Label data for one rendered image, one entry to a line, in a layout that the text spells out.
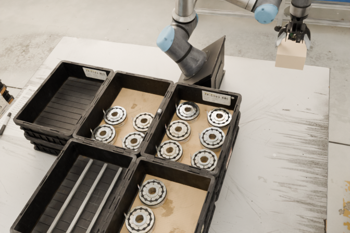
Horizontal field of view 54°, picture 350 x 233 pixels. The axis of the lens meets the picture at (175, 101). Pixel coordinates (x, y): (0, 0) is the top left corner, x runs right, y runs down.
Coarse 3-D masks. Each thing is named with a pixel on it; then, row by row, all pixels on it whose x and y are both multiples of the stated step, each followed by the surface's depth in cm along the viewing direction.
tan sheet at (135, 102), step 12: (120, 96) 164; (132, 96) 163; (144, 96) 162; (156, 96) 161; (132, 108) 158; (144, 108) 157; (156, 108) 156; (132, 120) 153; (120, 132) 149; (120, 144) 145
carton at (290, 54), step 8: (288, 40) 154; (280, 48) 151; (288, 48) 151; (296, 48) 150; (304, 48) 150; (280, 56) 150; (288, 56) 148; (296, 56) 147; (304, 56) 147; (280, 64) 153; (288, 64) 152; (296, 64) 151
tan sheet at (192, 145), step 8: (200, 104) 155; (200, 112) 152; (208, 112) 152; (232, 112) 150; (176, 120) 151; (200, 120) 149; (192, 128) 147; (200, 128) 146; (192, 136) 144; (184, 144) 142; (192, 144) 142; (200, 144) 141; (168, 152) 140; (184, 152) 139; (192, 152) 139; (216, 152) 138; (184, 160) 137
